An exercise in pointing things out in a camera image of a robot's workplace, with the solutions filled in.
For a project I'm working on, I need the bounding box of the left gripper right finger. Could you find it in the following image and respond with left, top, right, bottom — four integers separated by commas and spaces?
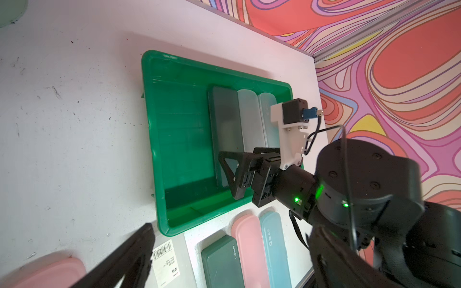
309, 226, 396, 288

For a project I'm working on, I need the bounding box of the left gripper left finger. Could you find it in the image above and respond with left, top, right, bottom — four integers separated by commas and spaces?
73, 223, 156, 288

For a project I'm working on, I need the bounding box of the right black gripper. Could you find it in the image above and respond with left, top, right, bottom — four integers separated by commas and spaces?
218, 148, 281, 207

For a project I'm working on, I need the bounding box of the translucent white pencil case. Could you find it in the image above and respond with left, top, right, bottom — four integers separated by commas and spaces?
238, 90, 266, 152
258, 92, 280, 148

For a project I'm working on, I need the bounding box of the green plastic storage tray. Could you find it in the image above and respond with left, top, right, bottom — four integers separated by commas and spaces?
141, 50, 293, 236

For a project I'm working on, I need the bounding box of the teal pencil case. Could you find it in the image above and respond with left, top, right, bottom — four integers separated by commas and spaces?
259, 211, 292, 288

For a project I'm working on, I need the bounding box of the dark green translucent pencil case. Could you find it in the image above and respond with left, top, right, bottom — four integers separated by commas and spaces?
208, 86, 244, 188

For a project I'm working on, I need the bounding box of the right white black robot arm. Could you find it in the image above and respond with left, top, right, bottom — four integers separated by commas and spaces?
218, 138, 461, 288

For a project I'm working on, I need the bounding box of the pink pencil case far left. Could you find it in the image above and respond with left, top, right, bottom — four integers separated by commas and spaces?
12, 258, 86, 288

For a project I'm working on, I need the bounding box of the pink pencil case with sticker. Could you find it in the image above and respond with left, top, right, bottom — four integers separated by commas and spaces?
231, 214, 270, 288

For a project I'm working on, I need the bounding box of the clear rectangular pencil case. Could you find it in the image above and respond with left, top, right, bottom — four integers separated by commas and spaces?
145, 232, 197, 288

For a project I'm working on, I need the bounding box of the green pen holder cup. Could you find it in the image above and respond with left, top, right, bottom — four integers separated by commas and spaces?
0, 0, 28, 28

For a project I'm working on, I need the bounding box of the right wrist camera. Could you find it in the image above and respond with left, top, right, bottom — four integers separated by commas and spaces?
271, 98, 323, 170

